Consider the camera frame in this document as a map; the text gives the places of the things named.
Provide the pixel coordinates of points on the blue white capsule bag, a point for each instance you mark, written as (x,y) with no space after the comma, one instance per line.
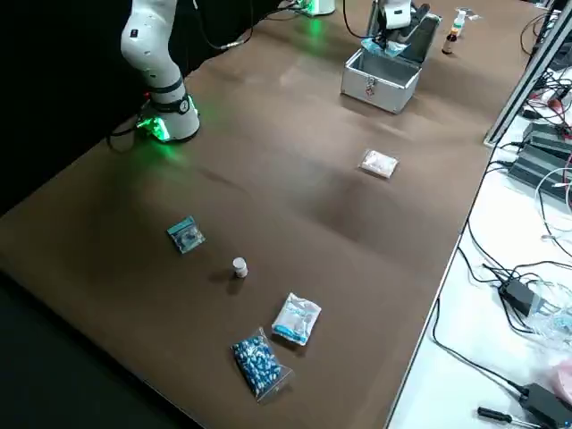
(257,363)

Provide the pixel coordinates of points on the grey power supply box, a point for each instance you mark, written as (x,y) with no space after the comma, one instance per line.
(536,172)
(547,136)

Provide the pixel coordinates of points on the aluminium medicine case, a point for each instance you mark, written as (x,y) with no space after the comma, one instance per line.
(384,89)

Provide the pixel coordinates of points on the white cotton packet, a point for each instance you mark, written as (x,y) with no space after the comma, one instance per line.
(379,163)

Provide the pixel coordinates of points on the small white pill bottle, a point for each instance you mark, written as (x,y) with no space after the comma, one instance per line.
(240,268)

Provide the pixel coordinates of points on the small teal packet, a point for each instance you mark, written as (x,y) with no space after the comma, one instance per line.
(186,235)

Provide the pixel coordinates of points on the clear plastic bag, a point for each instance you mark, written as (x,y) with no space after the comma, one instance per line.
(552,317)

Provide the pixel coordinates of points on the swab packet with black label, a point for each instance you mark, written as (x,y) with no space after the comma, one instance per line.
(473,15)

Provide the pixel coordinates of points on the black power adapter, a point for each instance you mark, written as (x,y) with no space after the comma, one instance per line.
(516,295)
(543,402)

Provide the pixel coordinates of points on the clear bottle with white cap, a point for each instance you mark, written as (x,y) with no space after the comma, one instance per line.
(459,19)

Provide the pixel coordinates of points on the pink plastic item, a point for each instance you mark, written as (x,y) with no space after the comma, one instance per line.
(562,380)

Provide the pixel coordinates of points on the aluminium frame profile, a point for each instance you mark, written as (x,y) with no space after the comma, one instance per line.
(523,85)

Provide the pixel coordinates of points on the blue clear gauze packet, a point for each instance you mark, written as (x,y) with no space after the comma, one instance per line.
(391,50)

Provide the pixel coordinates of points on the brown bottle with orange cap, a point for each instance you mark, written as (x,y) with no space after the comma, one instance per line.
(449,44)

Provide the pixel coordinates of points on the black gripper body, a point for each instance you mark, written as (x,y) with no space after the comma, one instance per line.
(423,9)

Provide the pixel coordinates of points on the white packet with blue print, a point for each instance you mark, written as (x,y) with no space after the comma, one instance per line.
(296,318)

